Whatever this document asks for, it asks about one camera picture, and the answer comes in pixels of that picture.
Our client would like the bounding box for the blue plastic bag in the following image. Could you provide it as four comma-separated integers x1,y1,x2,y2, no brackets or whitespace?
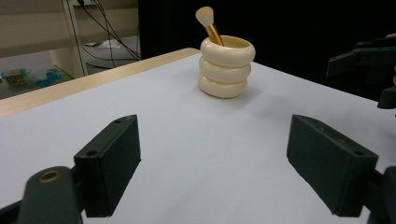
35,69,67,89

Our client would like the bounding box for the white table cover sheet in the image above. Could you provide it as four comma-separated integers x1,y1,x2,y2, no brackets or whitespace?
0,52,396,224

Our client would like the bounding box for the white crumpled plastic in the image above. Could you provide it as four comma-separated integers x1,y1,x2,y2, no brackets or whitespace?
84,38,123,49

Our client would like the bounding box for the bundle of black hanging cables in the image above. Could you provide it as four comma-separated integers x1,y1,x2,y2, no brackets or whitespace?
76,0,142,69

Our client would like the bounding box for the black gold makeup brush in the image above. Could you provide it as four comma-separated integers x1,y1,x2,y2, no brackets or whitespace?
194,6,225,47

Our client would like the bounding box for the cream ringed brush holder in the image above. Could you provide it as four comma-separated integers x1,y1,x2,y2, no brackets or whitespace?
198,35,257,100

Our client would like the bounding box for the light wooden table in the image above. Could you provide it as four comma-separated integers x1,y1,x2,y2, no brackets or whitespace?
0,47,201,119

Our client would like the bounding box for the beige wooden shelf unit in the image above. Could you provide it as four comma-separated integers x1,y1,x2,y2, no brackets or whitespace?
0,0,140,79

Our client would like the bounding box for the green orange packet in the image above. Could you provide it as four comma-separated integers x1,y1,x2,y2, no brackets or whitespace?
0,68,30,88

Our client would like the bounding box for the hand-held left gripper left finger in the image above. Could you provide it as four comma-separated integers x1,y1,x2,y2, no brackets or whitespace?
73,114,142,218

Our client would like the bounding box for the black curtain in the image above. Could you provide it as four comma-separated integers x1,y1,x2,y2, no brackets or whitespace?
138,0,396,102

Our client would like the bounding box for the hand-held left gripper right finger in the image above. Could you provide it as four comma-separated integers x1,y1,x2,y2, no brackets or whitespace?
286,114,379,217

